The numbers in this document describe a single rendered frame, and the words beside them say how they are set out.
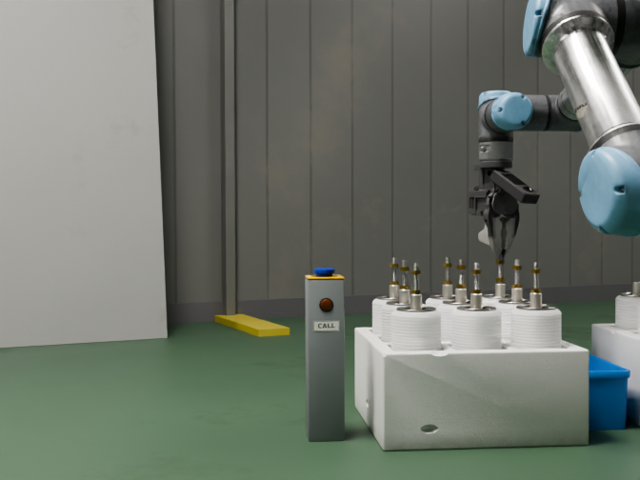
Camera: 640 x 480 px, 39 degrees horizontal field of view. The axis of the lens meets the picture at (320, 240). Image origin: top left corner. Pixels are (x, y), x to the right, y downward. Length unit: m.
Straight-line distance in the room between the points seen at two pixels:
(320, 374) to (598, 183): 0.72
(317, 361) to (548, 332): 0.44
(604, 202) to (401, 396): 0.62
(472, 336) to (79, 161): 1.89
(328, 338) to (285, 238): 2.14
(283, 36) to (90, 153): 1.08
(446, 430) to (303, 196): 2.30
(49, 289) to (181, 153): 0.86
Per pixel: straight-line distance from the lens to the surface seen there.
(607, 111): 1.34
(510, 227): 2.02
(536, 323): 1.76
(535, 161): 4.51
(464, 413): 1.71
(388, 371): 1.67
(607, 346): 2.11
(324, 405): 1.75
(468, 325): 1.73
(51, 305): 3.19
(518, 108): 1.89
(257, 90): 3.83
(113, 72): 3.36
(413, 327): 1.70
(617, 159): 1.23
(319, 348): 1.73
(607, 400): 1.92
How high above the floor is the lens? 0.43
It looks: 2 degrees down
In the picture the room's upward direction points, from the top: straight up
